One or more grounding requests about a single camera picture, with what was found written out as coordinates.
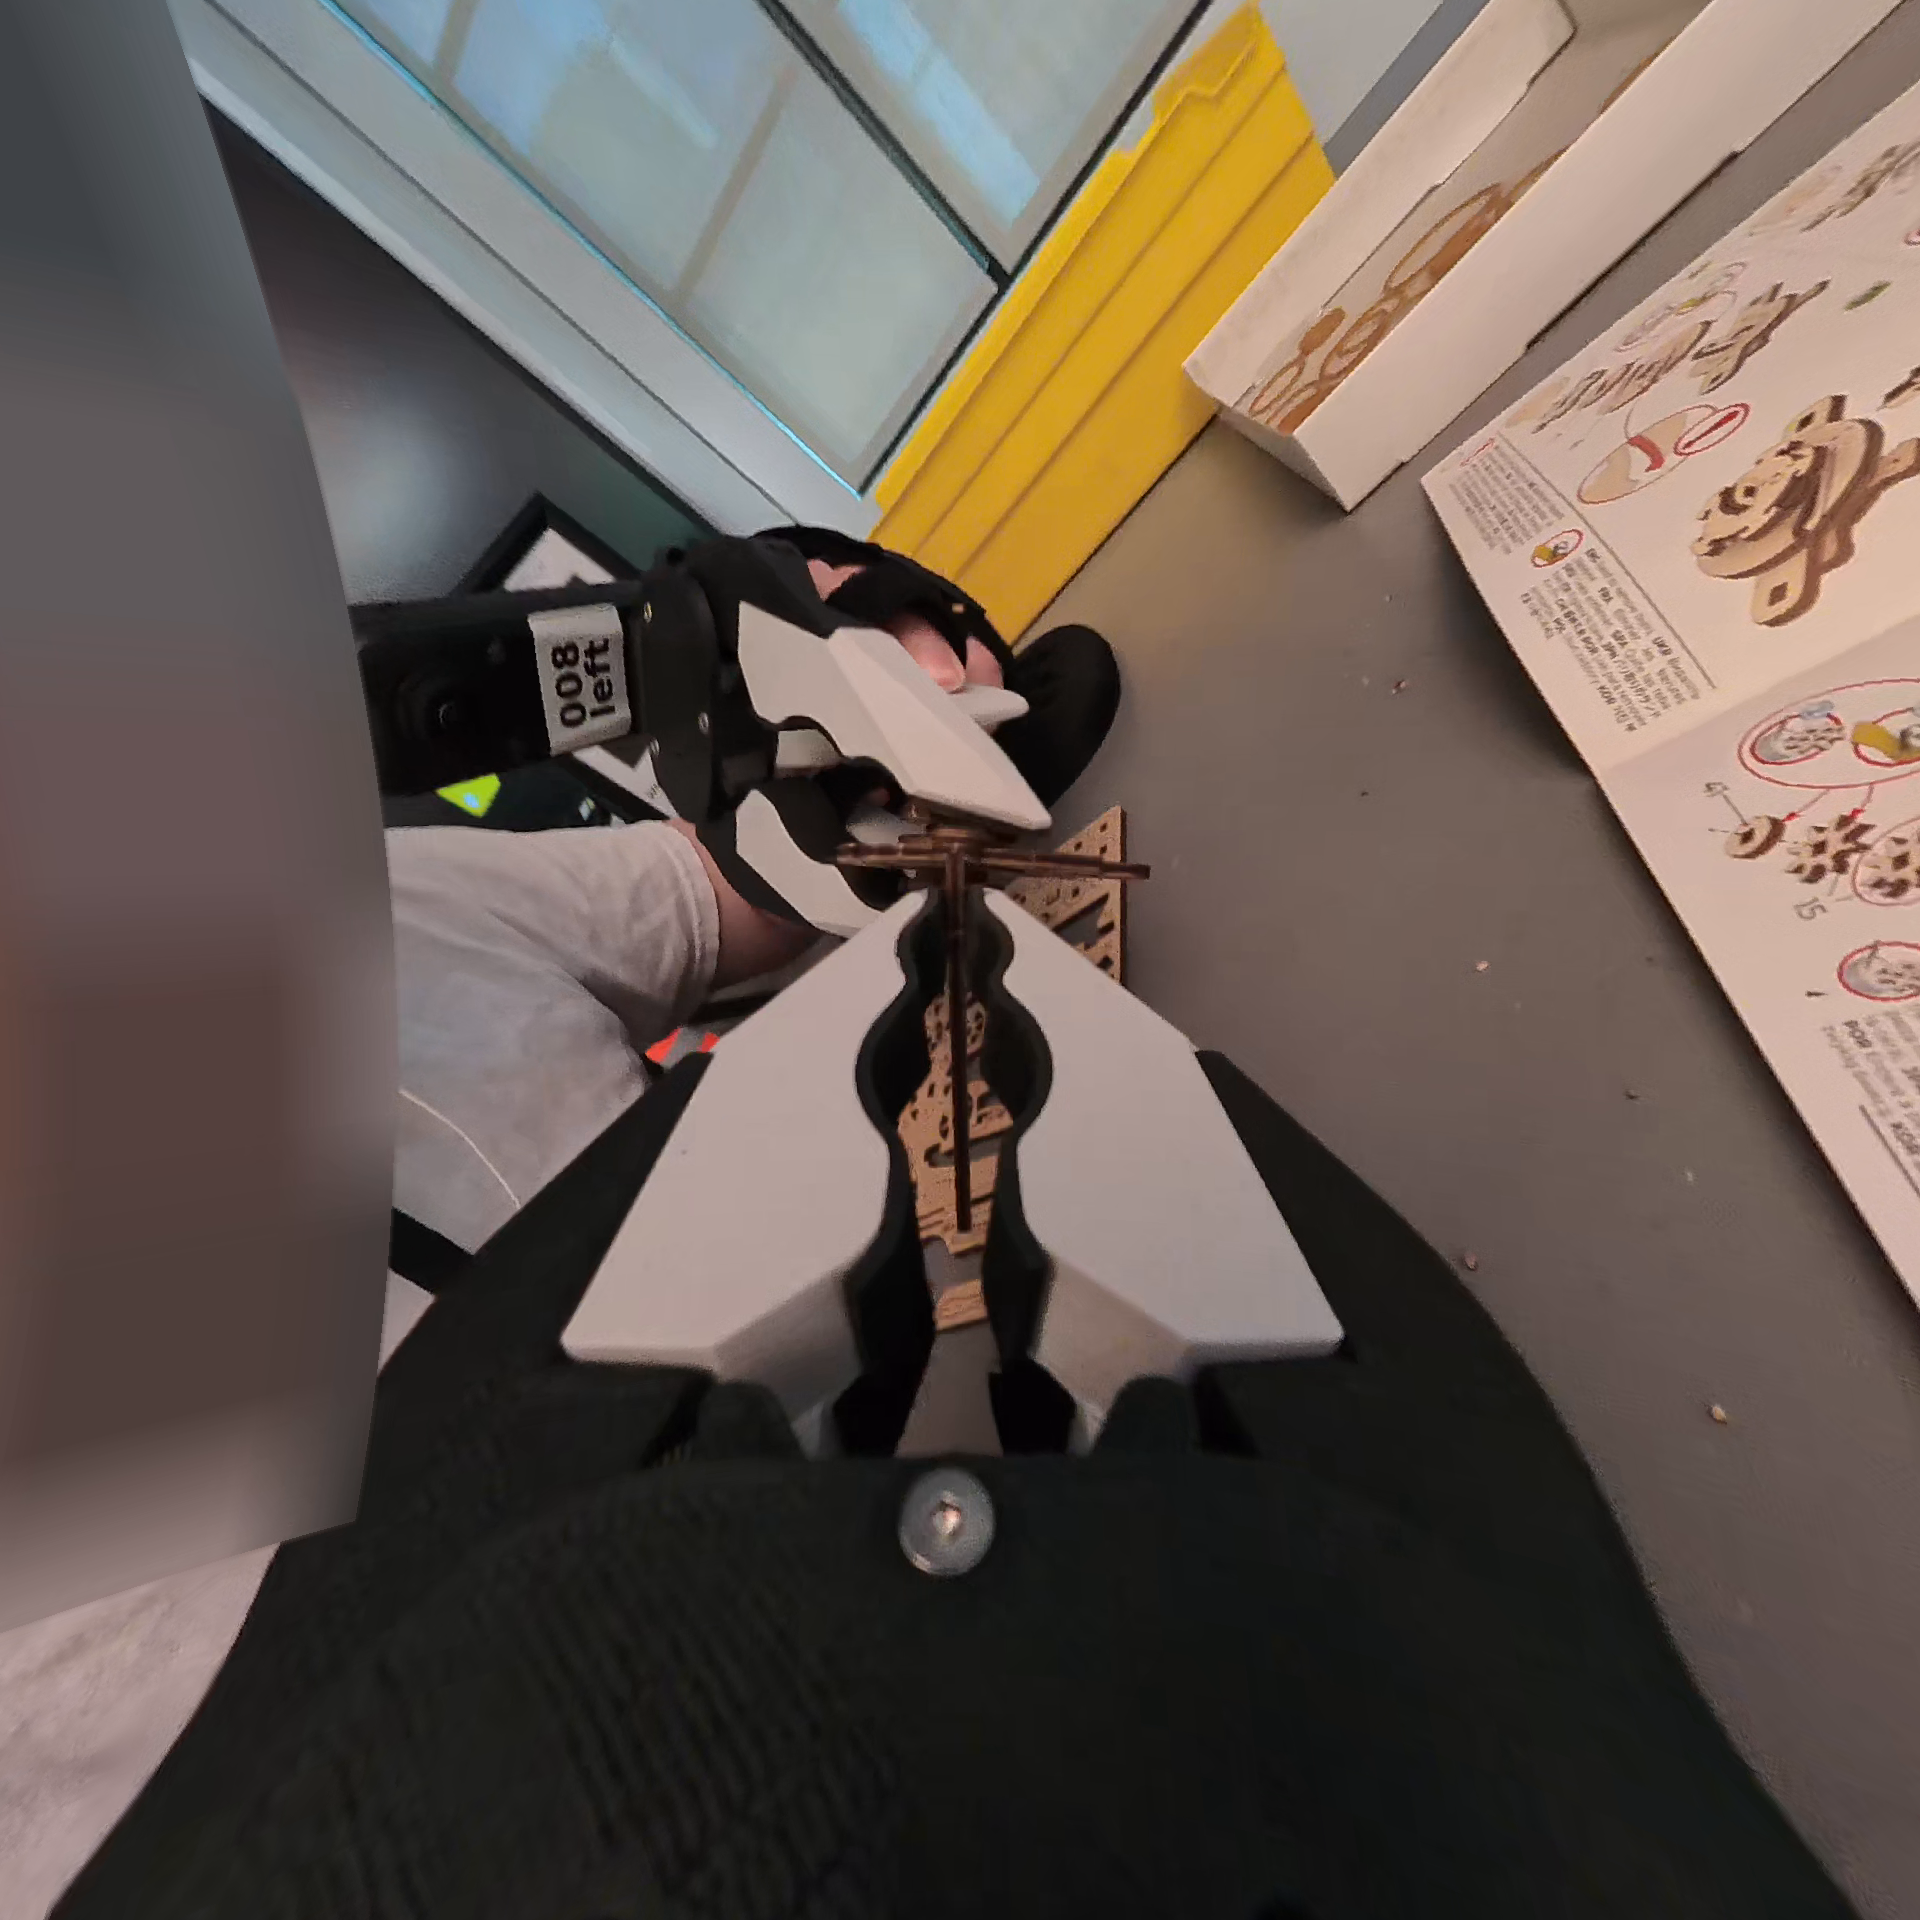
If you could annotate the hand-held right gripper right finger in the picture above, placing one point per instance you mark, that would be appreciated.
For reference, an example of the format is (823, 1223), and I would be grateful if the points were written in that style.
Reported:
(1171, 1201)

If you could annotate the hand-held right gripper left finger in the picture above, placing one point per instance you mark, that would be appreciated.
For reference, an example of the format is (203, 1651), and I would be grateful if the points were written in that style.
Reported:
(720, 1201)

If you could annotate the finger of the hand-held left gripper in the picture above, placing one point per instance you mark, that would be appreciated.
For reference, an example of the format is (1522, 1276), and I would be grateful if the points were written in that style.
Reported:
(902, 721)
(818, 855)

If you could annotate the round wooden gear disc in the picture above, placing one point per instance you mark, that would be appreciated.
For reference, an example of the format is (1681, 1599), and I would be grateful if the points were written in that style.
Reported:
(1049, 867)

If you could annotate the small wooden axle stick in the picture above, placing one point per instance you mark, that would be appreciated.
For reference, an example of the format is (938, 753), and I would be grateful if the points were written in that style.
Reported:
(955, 1050)

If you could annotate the laser-cut wooden parts sheet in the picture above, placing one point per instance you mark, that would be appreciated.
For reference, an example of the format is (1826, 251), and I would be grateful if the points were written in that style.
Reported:
(1079, 902)

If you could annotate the person's left forearm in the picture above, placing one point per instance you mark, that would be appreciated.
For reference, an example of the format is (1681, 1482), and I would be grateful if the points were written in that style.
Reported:
(758, 930)

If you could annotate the person's left hand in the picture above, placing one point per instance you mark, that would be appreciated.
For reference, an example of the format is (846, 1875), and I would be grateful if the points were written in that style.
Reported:
(944, 644)

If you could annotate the red fabric item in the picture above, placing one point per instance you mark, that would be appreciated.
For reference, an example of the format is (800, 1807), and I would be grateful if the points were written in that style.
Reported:
(678, 1050)

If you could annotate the black oval cushion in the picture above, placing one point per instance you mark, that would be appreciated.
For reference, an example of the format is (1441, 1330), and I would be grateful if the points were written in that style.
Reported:
(1072, 705)

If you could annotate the yellow plastic bin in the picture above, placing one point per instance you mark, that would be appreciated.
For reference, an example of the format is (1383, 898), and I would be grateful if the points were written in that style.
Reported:
(1108, 345)

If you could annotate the frosted glass window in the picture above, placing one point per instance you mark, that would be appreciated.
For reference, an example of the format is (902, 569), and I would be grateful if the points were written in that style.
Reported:
(751, 180)

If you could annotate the pile of tan rings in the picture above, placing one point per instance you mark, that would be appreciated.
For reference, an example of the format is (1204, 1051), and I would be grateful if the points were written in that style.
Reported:
(1320, 360)

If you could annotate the white cardboard tray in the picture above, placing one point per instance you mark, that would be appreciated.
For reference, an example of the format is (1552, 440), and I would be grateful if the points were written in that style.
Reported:
(1500, 299)

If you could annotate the illustrated instruction booklet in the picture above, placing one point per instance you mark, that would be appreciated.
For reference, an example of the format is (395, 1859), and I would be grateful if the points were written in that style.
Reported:
(1724, 674)

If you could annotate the yellow camera icon sticker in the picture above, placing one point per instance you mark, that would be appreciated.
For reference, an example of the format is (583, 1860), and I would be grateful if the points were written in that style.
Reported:
(470, 795)

